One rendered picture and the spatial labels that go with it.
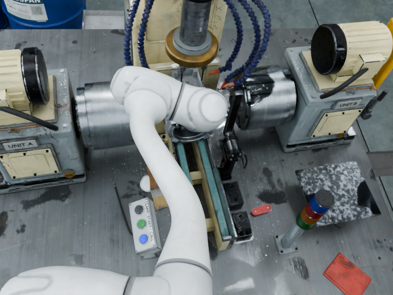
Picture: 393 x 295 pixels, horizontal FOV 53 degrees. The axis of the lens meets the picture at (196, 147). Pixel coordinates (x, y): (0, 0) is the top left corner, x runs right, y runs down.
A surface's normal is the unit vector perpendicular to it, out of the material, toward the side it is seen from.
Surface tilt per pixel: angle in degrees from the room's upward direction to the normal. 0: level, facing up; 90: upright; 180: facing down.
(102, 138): 77
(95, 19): 0
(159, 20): 90
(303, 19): 0
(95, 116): 35
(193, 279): 28
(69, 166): 90
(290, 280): 0
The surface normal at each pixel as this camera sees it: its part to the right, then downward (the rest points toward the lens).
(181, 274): 0.04, -0.83
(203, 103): 0.11, -0.06
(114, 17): 0.10, -0.53
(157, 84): 0.36, -0.57
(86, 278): 0.11, -0.94
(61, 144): 0.21, 0.83
